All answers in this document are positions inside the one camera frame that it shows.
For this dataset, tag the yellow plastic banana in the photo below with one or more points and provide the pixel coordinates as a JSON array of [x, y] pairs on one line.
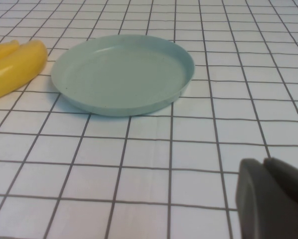
[[19, 67], [2, 49]]

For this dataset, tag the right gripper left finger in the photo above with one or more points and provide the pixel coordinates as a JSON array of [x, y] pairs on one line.
[[263, 211]]

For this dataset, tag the light blue plastic plate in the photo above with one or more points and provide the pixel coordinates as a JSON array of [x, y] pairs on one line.
[[121, 77]]

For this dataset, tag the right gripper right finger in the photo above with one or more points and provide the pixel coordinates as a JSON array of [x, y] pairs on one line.
[[291, 181]]

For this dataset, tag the white grid tablecloth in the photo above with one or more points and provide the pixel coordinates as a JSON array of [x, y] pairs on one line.
[[139, 174]]

